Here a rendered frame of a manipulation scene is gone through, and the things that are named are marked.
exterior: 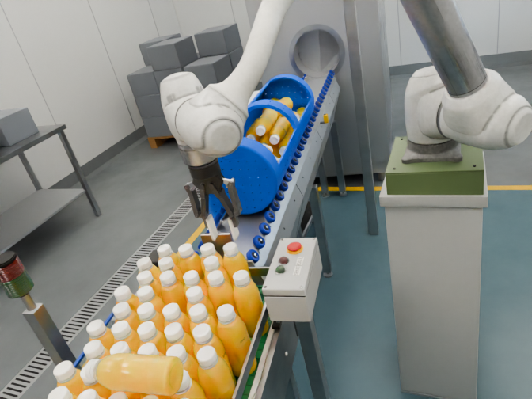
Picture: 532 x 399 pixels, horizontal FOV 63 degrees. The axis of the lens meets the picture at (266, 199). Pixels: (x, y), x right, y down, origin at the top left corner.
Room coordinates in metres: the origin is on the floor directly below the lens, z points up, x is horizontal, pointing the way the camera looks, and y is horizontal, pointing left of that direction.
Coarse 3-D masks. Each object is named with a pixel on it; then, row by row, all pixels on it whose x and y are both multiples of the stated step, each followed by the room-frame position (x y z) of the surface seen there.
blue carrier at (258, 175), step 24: (264, 96) 2.24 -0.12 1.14; (288, 96) 2.19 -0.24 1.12; (312, 96) 2.12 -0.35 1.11; (288, 120) 1.73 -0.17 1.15; (240, 144) 1.38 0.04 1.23; (288, 144) 1.57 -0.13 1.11; (240, 168) 1.38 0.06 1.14; (264, 168) 1.35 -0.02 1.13; (240, 192) 1.39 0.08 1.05; (264, 192) 1.36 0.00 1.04
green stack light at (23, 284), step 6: (18, 276) 0.90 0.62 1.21; (24, 276) 0.91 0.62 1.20; (12, 282) 0.89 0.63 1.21; (18, 282) 0.90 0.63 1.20; (24, 282) 0.90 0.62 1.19; (30, 282) 0.92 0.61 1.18; (6, 288) 0.89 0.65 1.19; (12, 288) 0.89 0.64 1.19; (18, 288) 0.89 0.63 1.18; (24, 288) 0.90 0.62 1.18; (30, 288) 0.91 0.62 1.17; (6, 294) 0.89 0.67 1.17; (12, 294) 0.89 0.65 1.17; (18, 294) 0.89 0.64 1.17; (24, 294) 0.89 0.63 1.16
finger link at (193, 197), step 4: (184, 188) 1.01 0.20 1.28; (188, 188) 1.01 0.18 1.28; (188, 192) 1.01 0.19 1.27; (192, 192) 1.01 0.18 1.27; (196, 192) 1.03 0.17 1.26; (192, 196) 1.01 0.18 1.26; (196, 196) 1.03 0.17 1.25; (192, 200) 1.01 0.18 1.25; (196, 200) 1.02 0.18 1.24; (192, 204) 1.01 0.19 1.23; (196, 204) 1.02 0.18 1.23; (192, 208) 1.01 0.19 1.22; (196, 208) 1.01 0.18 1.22; (200, 208) 1.03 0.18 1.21; (196, 212) 1.01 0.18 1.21; (196, 216) 1.01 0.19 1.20
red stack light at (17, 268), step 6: (18, 258) 0.93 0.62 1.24; (12, 264) 0.90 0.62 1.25; (18, 264) 0.92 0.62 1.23; (0, 270) 0.89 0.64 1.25; (6, 270) 0.89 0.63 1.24; (12, 270) 0.90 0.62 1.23; (18, 270) 0.91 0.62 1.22; (24, 270) 0.92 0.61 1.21; (0, 276) 0.89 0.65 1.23; (6, 276) 0.89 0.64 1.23; (12, 276) 0.89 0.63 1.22; (0, 282) 0.89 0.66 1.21; (6, 282) 0.89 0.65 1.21
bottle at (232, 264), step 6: (240, 252) 1.01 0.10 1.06; (228, 258) 0.99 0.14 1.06; (234, 258) 0.98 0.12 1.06; (240, 258) 0.99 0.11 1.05; (228, 264) 0.98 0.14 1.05; (234, 264) 0.97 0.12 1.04; (240, 264) 0.98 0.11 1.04; (246, 264) 0.99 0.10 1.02; (228, 270) 0.98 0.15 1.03; (234, 270) 0.97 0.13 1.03; (246, 270) 0.98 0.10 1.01
